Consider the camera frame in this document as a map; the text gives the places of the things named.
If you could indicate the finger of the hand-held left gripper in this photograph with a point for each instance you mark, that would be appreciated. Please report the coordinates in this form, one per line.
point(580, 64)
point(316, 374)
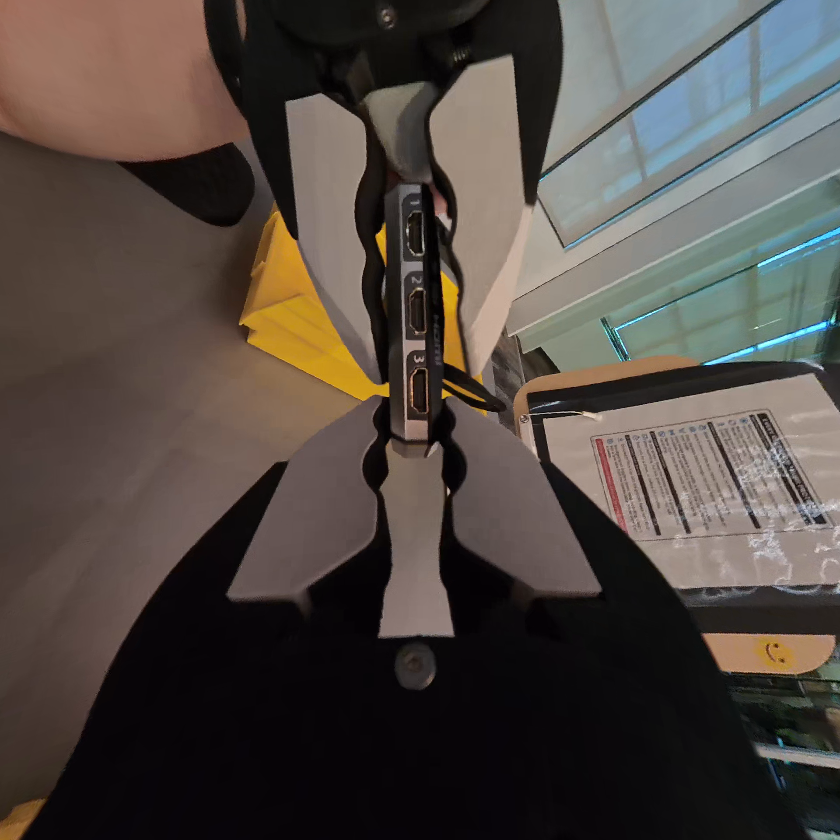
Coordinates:
point(485, 164)
point(328, 197)

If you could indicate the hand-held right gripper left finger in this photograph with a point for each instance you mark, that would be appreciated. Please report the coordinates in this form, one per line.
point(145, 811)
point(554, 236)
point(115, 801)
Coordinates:
point(308, 518)

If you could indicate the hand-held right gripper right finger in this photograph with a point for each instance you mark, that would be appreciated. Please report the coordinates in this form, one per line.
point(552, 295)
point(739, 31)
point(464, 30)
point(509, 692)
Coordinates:
point(525, 525)

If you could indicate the dark grey hdmi switch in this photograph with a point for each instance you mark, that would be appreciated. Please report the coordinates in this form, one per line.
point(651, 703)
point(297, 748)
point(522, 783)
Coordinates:
point(417, 282)

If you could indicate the person's left hand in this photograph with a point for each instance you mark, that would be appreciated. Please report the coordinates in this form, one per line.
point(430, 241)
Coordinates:
point(98, 65)

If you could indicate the white framed glass window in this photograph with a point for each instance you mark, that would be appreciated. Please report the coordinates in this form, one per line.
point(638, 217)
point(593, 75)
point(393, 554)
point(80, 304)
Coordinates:
point(656, 98)

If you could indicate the instruction sign on white stand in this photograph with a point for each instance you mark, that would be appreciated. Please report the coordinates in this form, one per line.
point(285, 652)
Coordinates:
point(689, 472)

